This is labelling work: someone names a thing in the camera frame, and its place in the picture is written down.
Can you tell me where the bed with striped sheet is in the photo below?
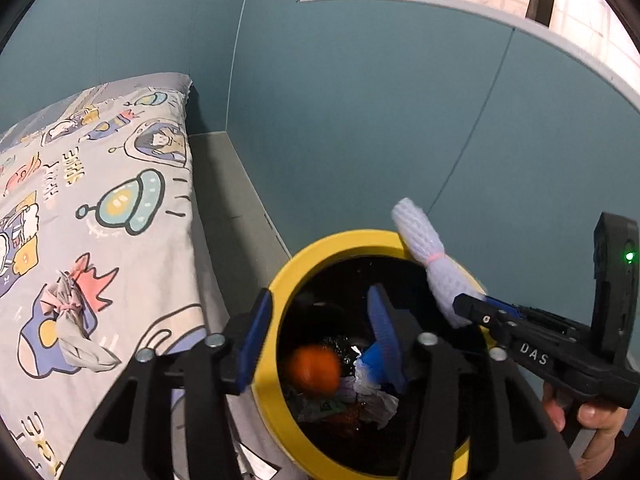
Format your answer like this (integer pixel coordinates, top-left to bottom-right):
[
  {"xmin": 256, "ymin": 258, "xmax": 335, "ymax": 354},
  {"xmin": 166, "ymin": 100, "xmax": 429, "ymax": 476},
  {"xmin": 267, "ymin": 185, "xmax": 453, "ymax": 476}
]
[{"xmin": 0, "ymin": 72, "xmax": 293, "ymax": 480}]

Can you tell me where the yellow rimmed black bin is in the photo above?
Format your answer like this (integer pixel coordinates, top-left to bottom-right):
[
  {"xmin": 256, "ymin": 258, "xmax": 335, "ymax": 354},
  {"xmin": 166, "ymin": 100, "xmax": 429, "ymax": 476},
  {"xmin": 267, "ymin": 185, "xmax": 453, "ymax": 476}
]
[{"xmin": 252, "ymin": 230, "xmax": 501, "ymax": 480}]

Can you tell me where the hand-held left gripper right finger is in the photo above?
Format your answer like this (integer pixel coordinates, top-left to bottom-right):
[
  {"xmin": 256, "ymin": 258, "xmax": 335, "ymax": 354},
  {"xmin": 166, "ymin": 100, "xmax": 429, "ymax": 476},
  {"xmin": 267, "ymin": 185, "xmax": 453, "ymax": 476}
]
[{"xmin": 366, "ymin": 282, "xmax": 576, "ymax": 480}]

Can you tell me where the person's right hand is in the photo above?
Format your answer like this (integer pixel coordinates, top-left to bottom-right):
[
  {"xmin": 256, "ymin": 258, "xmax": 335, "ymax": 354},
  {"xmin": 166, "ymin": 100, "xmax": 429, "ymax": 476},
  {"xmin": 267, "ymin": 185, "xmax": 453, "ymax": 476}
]
[{"xmin": 542, "ymin": 382, "xmax": 628, "ymax": 480}]

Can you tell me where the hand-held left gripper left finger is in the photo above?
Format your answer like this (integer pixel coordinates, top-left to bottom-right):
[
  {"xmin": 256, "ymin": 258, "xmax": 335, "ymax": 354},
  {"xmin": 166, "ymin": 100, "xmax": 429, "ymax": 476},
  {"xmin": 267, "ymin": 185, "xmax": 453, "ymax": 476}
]
[{"xmin": 60, "ymin": 287, "xmax": 275, "ymax": 480}]

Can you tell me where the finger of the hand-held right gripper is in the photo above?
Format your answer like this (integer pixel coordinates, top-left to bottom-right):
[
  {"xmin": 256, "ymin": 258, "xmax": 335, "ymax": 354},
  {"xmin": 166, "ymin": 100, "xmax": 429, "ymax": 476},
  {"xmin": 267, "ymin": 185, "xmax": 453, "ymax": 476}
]
[
  {"xmin": 481, "ymin": 295, "xmax": 527, "ymax": 319},
  {"xmin": 452, "ymin": 294, "xmax": 507, "ymax": 332}
]

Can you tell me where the orange tangerine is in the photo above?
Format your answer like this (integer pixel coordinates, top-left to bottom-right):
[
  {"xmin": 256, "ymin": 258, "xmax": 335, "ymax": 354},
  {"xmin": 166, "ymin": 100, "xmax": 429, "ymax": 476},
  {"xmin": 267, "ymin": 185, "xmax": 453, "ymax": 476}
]
[{"xmin": 289, "ymin": 344, "xmax": 343, "ymax": 397}]

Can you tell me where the blue plastic bag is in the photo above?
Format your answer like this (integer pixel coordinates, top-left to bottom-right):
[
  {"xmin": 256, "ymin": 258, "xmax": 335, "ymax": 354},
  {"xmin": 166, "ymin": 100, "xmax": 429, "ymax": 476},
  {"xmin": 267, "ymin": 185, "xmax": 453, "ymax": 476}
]
[{"xmin": 356, "ymin": 342, "xmax": 401, "ymax": 393}]

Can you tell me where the black plastic bag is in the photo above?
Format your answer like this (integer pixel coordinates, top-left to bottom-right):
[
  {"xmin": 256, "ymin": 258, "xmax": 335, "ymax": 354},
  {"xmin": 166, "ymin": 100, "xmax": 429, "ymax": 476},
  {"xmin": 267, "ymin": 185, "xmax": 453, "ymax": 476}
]
[{"xmin": 322, "ymin": 335, "xmax": 371, "ymax": 376}]

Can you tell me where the white tissue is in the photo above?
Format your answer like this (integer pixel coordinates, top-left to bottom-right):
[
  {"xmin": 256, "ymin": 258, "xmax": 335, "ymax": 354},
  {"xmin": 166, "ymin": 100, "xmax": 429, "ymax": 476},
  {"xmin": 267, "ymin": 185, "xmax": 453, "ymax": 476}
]
[{"xmin": 350, "ymin": 375, "xmax": 401, "ymax": 428}]

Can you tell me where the white foam net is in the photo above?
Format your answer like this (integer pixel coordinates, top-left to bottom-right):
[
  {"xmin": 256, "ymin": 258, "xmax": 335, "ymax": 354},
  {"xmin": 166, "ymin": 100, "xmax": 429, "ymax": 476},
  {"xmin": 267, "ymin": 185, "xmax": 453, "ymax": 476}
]
[{"xmin": 391, "ymin": 199, "xmax": 473, "ymax": 330}]

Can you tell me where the grey pink crumpled cloth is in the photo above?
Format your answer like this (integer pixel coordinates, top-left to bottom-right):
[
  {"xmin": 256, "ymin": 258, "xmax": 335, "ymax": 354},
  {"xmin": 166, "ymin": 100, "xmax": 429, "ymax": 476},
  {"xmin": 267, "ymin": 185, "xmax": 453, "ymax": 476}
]
[{"xmin": 40, "ymin": 269, "xmax": 122, "ymax": 374}]

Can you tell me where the green snack wrapper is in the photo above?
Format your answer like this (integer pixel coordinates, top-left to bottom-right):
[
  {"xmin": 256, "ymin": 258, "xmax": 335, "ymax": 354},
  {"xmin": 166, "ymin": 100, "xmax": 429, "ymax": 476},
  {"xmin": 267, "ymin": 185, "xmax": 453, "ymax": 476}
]
[{"xmin": 300, "ymin": 395, "xmax": 346, "ymax": 423}]

